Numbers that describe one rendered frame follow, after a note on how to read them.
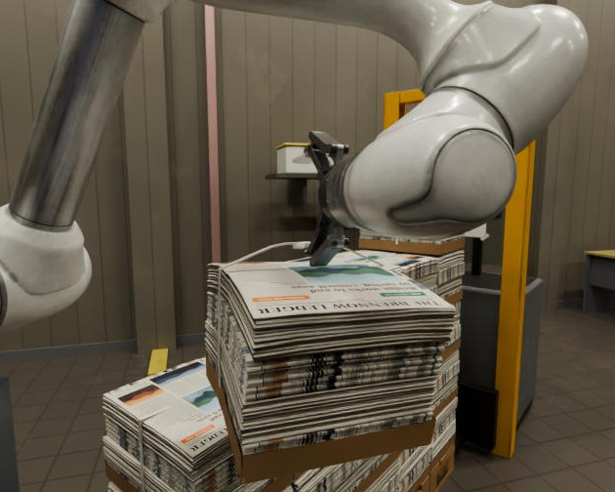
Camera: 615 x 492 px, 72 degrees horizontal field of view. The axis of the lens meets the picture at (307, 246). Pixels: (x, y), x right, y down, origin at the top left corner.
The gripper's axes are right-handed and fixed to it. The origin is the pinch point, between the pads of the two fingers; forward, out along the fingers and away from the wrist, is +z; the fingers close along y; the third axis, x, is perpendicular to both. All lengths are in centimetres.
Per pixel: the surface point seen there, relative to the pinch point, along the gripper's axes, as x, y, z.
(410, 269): 59, 19, 58
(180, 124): -5, -79, 296
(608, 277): 419, 60, 240
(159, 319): -24, 81, 295
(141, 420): -27, 46, 29
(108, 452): -35, 59, 43
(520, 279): 136, 30, 85
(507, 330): 135, 55, 90
